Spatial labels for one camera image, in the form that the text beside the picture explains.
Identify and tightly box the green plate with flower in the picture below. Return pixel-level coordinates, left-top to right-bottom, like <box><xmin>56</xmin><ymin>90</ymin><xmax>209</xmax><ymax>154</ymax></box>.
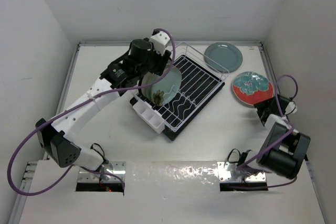
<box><xmin>150</xmin><ymin>67</ymin><xmax>182</xmax><ymax>106</ymax></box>
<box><xmin>145</xmin><ymin>73</ymin><xmax>160</xmax><ymax>101</ymax></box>

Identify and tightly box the red and teal plate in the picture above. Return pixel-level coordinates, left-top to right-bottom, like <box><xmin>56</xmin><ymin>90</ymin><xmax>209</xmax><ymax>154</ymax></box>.
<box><xmin>232</xmin><ymin>71</ymin><xmax>274</xmax><ymax>106</ymax></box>

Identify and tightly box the cream plate with branch design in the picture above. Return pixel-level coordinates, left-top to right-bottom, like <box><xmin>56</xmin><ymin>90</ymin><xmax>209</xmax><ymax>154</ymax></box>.
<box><xmin>140</xmin><ymin>72</ymin><xmax>152</xmax><ymax>97</ymax></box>

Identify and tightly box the plain teal plate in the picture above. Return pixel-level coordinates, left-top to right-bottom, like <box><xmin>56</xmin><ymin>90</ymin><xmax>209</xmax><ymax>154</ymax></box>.
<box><xmin>204</xmin><ymin>42</ymin><xmax>243</xmax><ymax>73</ymax></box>

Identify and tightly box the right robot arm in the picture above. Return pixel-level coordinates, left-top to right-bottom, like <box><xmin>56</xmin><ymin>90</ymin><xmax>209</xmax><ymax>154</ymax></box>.
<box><xmin>235</xmin><ymin>95</ymin><xmax>311</xmax><ymax>179</ymax></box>

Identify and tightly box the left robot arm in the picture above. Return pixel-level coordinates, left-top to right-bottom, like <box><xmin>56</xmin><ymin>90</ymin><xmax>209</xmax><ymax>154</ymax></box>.
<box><xmin>35</xmin><ymin>33</ymin><xmax>171</xmax><ymax>170</ymax></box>

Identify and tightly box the black drip tray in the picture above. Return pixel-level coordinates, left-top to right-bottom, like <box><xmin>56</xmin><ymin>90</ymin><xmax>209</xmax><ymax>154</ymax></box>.
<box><xmin>130</xmin><ymin>55</ymin><xmax>226</xmax><ymax>142</ymax></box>

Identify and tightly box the white cutlery holder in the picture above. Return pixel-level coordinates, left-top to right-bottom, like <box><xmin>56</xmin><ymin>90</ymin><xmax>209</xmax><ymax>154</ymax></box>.
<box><xmin>132</xmin><ymin>100</ymin><xmax>165</xmax><ymax>134</ymax></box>

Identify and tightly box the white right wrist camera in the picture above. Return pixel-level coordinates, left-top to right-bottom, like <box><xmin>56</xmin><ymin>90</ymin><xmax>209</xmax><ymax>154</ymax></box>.
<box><xmin>285</xmin><ymin>101</ymin><xmax>297</xmax><ymax>116</ymax></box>

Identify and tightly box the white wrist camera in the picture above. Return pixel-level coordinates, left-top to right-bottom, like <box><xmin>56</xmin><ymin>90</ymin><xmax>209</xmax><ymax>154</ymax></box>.
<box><xmin>285</xmin><ymin>101</ymin><xmax>297</xmax><ymax>116</ymax></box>
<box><xmin>149</xmin><ymin>30</ymin><xmax>170</xmax><ymax>55</ymax></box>

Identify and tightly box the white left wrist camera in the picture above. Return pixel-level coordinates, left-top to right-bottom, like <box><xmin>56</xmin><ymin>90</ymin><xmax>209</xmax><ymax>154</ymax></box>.
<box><xmin>149</xmin><ymin>30</ymin><xmax>170</xmax><ymax>55</ymax></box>

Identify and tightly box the white wire dish rack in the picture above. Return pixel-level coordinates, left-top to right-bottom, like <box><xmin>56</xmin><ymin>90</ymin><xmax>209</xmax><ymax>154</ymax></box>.
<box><xmin>130</xmin><ymin>41</ymin><xmax>230</xmax><ymax>132</ymax></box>

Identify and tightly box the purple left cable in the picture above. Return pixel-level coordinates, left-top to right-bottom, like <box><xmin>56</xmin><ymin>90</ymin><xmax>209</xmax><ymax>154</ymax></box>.
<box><xmin>7</xmin><ymin>27</ymin><xmax>176</xmax><ymax>196</ymax></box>

